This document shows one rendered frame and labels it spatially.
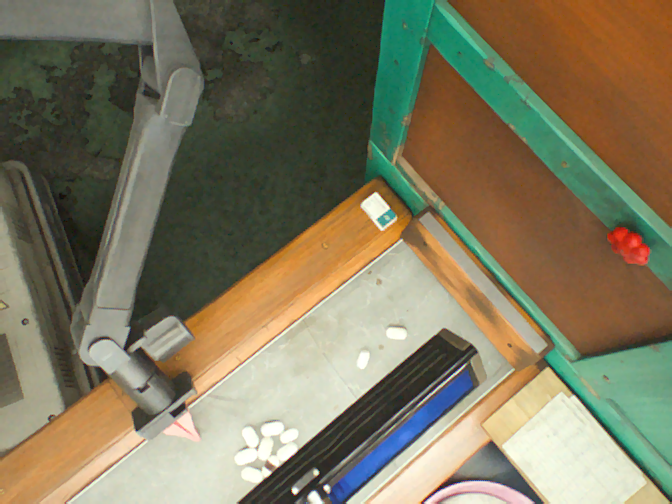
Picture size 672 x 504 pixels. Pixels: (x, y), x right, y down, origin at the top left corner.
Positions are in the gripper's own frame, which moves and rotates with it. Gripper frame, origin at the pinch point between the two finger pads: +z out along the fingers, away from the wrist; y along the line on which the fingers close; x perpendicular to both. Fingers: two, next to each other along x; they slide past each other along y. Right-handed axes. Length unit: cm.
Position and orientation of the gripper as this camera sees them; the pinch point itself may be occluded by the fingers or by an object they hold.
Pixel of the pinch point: (195, 435)
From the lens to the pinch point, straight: 109.0
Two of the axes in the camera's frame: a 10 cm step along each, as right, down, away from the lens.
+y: 7.8, -6.0, 1.7
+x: -4.1, -2.8, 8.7
